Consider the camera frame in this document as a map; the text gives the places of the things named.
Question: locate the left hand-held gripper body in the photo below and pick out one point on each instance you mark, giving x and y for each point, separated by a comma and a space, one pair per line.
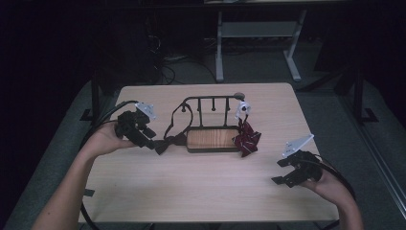
130, 126

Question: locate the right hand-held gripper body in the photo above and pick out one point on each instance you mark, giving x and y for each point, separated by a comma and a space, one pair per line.
303, 171

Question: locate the black bow tie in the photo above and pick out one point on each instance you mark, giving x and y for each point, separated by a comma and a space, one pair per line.
167, 143

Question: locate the red striped bow tie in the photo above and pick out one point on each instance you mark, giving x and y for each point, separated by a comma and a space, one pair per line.
247, 139

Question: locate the black hook rack wooden base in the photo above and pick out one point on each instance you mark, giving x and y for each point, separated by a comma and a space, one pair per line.
212, 139

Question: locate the person's left hand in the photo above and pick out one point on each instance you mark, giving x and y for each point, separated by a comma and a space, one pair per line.
105, 140

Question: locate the person's right hand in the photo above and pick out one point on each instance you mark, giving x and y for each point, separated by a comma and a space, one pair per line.
332, 190

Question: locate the grey round knob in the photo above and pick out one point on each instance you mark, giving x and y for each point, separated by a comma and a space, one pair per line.
239, 95

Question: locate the black metal stand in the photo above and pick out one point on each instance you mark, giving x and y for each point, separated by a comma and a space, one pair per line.
359, 96

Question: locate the white metal desk frame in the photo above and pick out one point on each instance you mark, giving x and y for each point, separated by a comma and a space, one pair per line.
258, 29

